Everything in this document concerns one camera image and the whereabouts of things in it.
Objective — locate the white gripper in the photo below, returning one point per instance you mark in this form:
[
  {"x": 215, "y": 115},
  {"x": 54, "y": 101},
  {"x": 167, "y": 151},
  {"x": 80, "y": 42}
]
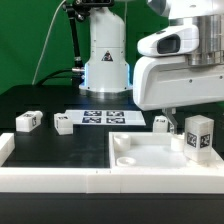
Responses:
[{"x": 169, "y": 82}]

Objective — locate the white square tabletop panel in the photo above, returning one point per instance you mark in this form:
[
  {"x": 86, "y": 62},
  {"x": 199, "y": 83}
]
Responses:
[{"x": 157, "y": 150}]

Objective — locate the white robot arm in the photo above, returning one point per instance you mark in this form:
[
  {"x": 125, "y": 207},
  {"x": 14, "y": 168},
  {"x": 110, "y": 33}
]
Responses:
[{"x": 106, "y": 72}]

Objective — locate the white U-shaped obstacle fence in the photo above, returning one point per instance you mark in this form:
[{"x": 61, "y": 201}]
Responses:
[{"x": 207, "y": 179}]

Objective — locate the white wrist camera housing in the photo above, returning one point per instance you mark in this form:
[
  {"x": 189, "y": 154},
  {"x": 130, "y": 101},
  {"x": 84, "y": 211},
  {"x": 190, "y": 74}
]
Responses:
[{"x": 174, "y": 40}]

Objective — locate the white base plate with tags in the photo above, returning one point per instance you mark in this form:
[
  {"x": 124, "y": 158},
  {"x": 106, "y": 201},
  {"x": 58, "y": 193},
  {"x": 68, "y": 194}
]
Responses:
[{"x": 106, "y": 117}]

